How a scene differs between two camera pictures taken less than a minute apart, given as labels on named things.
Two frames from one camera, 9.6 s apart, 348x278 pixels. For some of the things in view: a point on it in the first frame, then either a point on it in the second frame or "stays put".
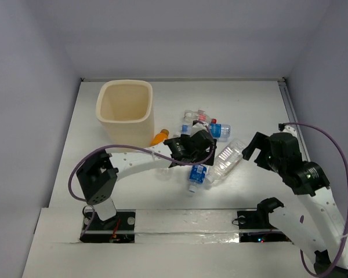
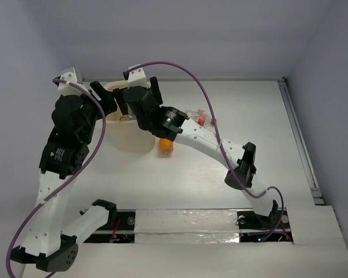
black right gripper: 258,140 to 156,90
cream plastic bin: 125,114 stays put
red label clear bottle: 190,116 stays put
